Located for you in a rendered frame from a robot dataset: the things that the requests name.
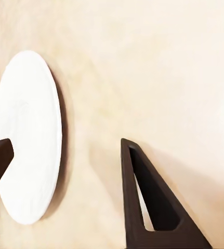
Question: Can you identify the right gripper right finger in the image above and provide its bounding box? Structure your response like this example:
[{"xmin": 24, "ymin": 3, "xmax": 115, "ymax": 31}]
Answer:
[{"xmin": 121, "ymin": 138, "xmax": 213, "ymax": 249}]

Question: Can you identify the saucer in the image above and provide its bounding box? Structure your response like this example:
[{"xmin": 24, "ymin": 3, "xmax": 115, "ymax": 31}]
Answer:
[{"xmin": 0, "ymin": 50, "xmax": 62, "ymax": 225}]

